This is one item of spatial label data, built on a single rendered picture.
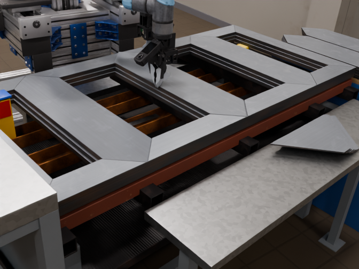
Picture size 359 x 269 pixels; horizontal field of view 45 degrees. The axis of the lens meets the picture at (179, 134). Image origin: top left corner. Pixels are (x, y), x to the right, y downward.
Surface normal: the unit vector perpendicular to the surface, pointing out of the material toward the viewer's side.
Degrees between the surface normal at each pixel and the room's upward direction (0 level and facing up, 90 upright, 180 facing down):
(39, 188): 0
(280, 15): 90
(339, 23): 90
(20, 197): 0
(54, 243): 90
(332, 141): 0
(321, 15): 90
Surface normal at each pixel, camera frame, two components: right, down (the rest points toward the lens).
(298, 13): -0.81, 0.26
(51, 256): 0.68, 0.41
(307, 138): 0.06, -0.85
